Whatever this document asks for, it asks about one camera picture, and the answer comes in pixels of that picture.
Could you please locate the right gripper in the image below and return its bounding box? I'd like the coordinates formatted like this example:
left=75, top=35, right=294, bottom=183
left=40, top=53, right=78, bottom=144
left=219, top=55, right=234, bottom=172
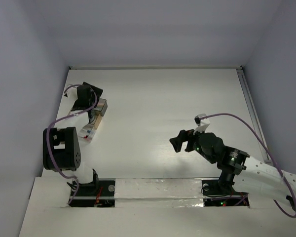
left=169, top=125, right=216, bottom=164

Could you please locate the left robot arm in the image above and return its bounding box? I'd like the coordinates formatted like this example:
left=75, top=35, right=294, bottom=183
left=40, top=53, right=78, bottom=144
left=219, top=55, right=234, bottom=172
left=42, top=82, right=103, bottom=195

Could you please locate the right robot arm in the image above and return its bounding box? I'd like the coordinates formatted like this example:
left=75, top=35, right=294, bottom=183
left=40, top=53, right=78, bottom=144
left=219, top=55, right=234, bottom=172
left=169, top=129, right=296, bottom=212

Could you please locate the grey smoked plastic bin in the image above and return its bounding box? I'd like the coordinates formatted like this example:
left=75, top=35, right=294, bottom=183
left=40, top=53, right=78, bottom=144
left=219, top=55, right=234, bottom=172
left=94, top=98, right=108, bottom=117

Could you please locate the clear plastic bin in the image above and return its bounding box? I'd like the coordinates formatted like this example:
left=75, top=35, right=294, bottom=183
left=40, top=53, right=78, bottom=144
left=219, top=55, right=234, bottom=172
left=78, top=124, right=96, bottom=143

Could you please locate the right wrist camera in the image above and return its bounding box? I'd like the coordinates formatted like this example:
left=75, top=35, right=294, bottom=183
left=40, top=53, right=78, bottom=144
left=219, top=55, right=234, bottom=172
left=193, top=114, right=210, bottom=135

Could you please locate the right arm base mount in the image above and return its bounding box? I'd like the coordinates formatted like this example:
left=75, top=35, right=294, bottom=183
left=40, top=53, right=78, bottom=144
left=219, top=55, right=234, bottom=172
left=201, top=179, right=250, bottom=207

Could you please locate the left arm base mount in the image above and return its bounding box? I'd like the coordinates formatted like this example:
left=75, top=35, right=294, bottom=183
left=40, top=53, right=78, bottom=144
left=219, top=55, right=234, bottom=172
left=69, top=169, right=116, bottom=208

